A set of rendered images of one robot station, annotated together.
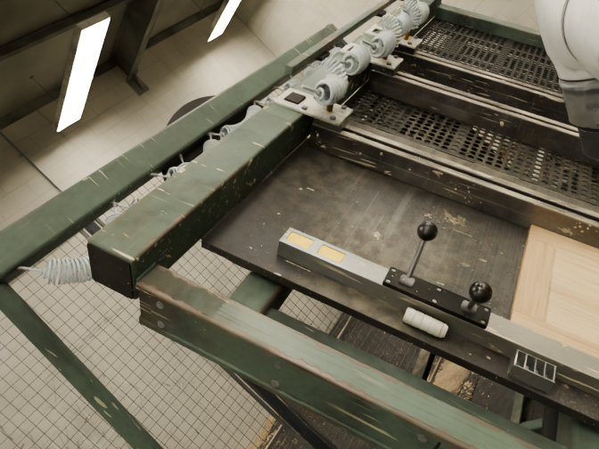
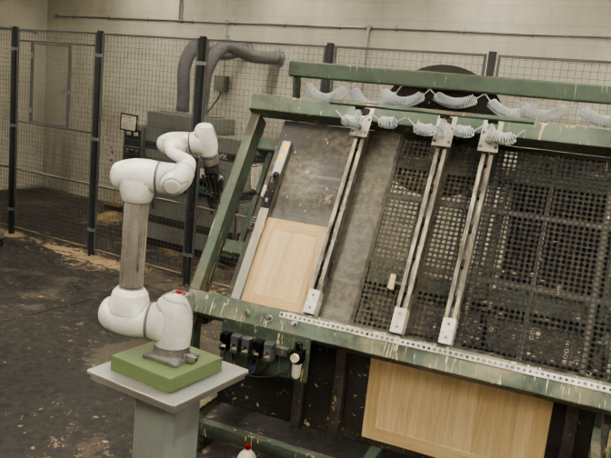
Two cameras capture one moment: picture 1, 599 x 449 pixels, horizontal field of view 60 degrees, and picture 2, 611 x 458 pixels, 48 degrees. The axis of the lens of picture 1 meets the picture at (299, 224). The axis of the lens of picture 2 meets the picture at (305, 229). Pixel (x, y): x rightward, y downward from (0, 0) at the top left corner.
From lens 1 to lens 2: 3.69 m
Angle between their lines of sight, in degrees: 68
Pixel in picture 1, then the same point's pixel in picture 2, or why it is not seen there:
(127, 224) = (262, 98)
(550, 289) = (291, 232)
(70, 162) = not seen: outside the picture
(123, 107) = not seen: outside the picture
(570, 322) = (277, 237)
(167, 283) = (253, 119)
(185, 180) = (288, 102)
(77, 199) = (338, 71)
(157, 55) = not seen: outside the picture
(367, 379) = (234, 176)
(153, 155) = (385, 77)
